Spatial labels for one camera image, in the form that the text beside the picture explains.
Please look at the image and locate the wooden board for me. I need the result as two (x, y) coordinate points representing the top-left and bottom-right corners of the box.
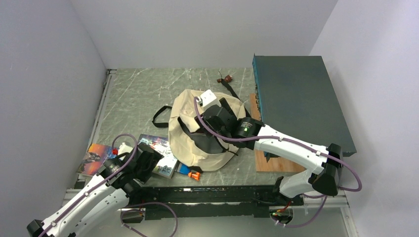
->
(249, 93), (305, 173)

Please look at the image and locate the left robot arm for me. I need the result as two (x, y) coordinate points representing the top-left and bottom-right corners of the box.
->
(27, 143), (163, 237)

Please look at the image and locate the treehouse paperback book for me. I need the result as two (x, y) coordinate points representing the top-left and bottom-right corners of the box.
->
(137, 134), (179, 179)

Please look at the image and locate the blue eraser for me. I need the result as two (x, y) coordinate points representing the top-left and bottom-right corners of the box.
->
(177, 163), (191, 175)

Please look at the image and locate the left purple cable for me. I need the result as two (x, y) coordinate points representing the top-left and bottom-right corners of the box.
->
(38, 133), (179, 237)

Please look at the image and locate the blue Jane Eyre book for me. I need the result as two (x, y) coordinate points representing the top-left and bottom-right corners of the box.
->
(76, 144), (118, 176)

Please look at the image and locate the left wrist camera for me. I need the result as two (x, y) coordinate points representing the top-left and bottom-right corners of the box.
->
(114, 142), (133, 161)

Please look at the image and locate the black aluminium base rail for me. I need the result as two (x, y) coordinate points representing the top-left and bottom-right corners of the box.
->
(128, 185), (324, 218)

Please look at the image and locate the dark network switch box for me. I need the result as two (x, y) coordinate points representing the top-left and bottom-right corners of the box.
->
(252, 56), (357, 157)

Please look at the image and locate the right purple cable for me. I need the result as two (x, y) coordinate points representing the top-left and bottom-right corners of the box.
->
(193, 96), (363, 229)

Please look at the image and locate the beige canvas backpack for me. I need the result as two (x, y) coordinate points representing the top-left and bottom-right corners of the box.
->
(152, 89), (239, 172)

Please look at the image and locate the orange pencil sharpener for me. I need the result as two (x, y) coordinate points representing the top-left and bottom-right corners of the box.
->
(188, 172), (201, 181)

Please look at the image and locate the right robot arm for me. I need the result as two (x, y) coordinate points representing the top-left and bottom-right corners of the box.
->
(195, 105), (343, 205)

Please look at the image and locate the purple cable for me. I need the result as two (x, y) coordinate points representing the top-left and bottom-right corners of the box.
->
(38, 133), (179, 237)
(193, 96), (363, 229)

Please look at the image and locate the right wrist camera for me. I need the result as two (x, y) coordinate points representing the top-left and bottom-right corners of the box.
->
(198, 89), (221, 111)

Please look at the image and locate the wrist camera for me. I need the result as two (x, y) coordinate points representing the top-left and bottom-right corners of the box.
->
(114, 142), (133, 161)
(198, 89), (221, 111)

